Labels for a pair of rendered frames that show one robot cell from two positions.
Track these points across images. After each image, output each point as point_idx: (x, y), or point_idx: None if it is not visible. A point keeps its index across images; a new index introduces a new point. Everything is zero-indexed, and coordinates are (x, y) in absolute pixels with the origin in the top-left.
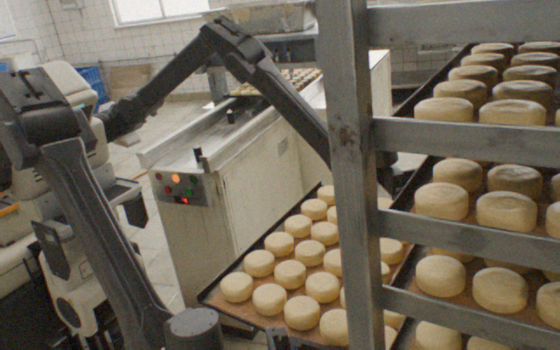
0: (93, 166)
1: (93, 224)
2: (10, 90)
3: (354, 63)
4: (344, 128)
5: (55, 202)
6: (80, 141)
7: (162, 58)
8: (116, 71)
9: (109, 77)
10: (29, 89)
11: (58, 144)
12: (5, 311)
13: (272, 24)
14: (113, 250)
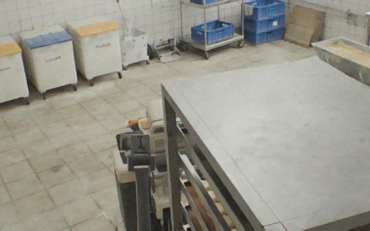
0: (184, 146)
1: (140, 199)
2: (133, 144)
3: (173, 214)
4: (172, 224)
5: (159, 158)
6: (148, 169)
7: (337, 11)
8: (298, 9)
9: (291, 13)
10: (140, 144)
11: (140, 169)
12: (133, 187)
13: (353, 72)
14: (142, 210)
